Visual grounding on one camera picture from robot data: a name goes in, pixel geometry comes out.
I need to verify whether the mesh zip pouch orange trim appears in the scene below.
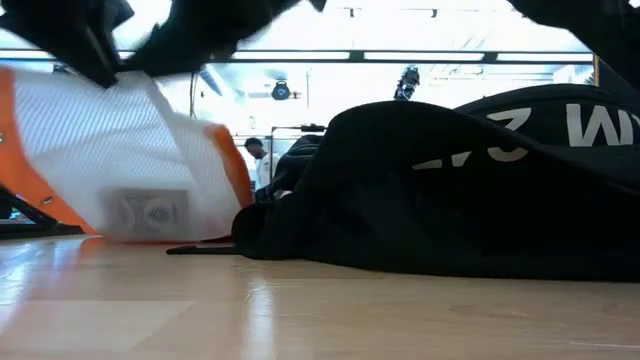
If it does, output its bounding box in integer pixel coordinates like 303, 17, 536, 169
0, 67, 255, 244

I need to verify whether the black backpack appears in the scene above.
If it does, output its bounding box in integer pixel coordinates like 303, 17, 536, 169
167, 83, 640, 282

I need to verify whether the round black ceiling lamp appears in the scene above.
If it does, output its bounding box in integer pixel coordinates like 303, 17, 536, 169
270, 79, 292, 102

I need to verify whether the person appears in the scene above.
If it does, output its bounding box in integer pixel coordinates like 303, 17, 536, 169
243, 137, 281, 201

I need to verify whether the white printed card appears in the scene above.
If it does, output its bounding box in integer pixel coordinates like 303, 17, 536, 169
105, 188, 192, 237

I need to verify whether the black ceiling device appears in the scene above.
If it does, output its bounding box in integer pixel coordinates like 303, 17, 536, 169
393, 64, 421, 101

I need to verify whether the black backdrop panel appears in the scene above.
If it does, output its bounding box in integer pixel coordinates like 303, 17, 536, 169
592, 53, 640, 96

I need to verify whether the black metal table frame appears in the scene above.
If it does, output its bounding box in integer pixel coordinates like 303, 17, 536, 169
0, 187, 87, 240

